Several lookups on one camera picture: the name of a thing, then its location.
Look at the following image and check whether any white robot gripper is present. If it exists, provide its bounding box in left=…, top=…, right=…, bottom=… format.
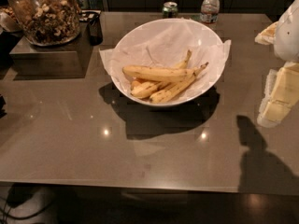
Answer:
left=255, top=0, right=299, bottom=128

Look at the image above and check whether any white bowl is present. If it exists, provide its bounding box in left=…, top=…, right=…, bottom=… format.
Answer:
left=110, top=18, right=224, bottom=107

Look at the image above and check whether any long lower yellow banana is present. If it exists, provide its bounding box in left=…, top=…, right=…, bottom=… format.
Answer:
left=149, top=75, right=197, bottom=104

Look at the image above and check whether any short front yellow banana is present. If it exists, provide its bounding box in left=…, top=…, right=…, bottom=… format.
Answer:
left=131, top=81, right=169, bottom=99

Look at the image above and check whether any small orange-yellow banana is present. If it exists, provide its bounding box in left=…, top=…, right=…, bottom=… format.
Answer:
left=131, top=78, right=145, bottom=90

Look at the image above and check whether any clear plastic water bottle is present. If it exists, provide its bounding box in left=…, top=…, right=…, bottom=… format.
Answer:
left=200, top=0, right=220, bottom=24

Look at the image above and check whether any white paper liner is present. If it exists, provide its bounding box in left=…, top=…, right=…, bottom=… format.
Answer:
left=98, top=21, right=233, bottom=105

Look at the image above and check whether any green soda can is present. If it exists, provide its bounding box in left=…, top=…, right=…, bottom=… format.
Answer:
left=162, top=1, right=178, bottom=19

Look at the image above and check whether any black scoop container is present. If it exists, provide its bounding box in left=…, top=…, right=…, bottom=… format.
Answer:
left=79, top=11, right=103, bottom=46

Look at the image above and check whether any dark metal box stand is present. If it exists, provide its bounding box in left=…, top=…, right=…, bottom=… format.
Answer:
left=9, top=23, right=93, bottom=79

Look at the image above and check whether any glass jar of nuts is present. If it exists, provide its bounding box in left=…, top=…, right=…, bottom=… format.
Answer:
left=8, top=0, right=80, bottom=47

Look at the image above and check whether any black cable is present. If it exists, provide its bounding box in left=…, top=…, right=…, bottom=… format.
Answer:
left=0, top=187, right=55, bottom=224

